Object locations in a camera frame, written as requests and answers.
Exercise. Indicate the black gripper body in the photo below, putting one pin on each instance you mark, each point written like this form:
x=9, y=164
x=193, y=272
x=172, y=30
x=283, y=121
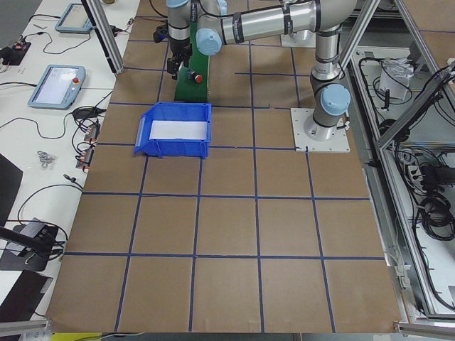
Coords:
x=178, y=46

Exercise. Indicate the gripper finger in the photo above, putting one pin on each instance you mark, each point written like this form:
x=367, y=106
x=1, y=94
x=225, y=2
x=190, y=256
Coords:
x=186, y=55
x=173, y=65

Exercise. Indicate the red push button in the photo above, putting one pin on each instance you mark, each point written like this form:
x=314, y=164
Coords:
x=194, y=76

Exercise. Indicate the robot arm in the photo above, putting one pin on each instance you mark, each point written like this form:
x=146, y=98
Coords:
x=216, y=28

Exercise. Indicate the blue bin with buttons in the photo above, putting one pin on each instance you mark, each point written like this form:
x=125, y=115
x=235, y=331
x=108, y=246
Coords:
x=173, y=111

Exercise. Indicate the green conveyor belt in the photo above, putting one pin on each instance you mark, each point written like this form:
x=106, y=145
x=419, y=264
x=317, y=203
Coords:
x=192, y=82

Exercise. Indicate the white foam pad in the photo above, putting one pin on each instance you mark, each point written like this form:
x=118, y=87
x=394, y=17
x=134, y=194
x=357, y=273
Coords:
x=193, y=130

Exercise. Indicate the far teach pendant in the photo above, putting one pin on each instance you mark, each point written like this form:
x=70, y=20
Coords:
x=74, y=20

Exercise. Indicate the teach pendant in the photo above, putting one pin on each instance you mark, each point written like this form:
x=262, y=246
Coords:
x=74, y=20
x=58, y=87

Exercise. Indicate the near teach pendant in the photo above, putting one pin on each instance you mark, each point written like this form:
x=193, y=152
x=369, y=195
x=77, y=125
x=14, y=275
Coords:
x=58, y=87

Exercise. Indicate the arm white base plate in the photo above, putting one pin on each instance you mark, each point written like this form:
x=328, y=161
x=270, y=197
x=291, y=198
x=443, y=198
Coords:
x=300, y=39
x=310, y=137

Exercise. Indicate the aluminium frame cabinet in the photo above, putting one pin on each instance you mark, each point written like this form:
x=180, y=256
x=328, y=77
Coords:
x=401, y=62

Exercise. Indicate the black camera stand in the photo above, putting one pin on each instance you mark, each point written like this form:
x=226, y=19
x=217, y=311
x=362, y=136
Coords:
x=29, y=246

